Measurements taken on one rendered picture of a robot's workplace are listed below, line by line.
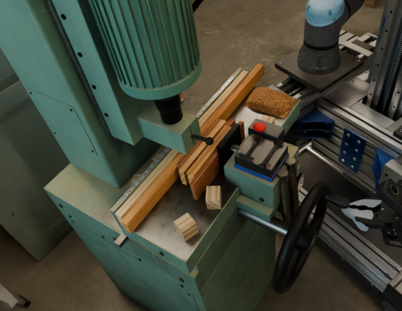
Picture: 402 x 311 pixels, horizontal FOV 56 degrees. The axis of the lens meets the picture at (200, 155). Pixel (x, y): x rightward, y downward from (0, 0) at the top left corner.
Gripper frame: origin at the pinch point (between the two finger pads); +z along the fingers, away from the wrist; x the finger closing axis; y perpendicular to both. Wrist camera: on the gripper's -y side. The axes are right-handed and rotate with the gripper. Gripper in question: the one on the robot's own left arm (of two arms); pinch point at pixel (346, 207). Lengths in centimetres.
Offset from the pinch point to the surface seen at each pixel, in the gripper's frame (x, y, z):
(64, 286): -50, 26, 132
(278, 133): -0.3, -22.9, 8.9
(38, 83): -27, -60, 46
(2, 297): -69, 3, 119
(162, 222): -29.9, -19.6, 26.7
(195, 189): -20.1, -21.9, 21.7
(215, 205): -20.0, -17.1, 18.0
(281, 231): -12.5, -2.0, 10.6
